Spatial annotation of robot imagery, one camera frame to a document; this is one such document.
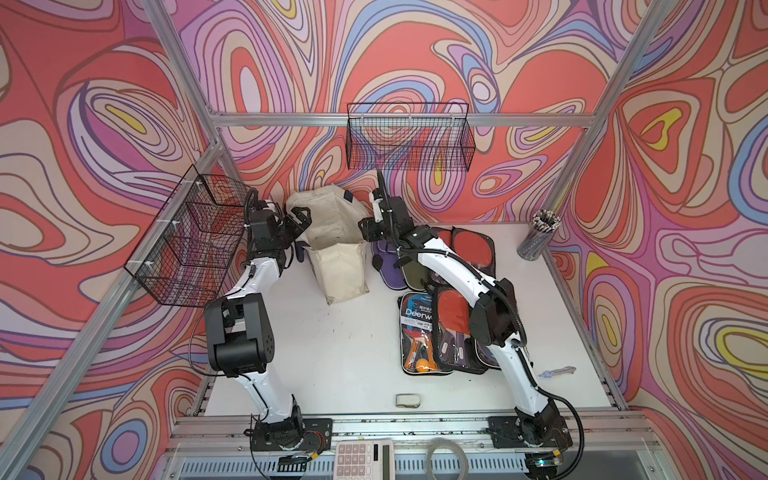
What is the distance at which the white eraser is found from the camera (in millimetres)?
780

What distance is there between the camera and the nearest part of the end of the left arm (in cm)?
71

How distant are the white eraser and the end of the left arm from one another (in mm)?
500
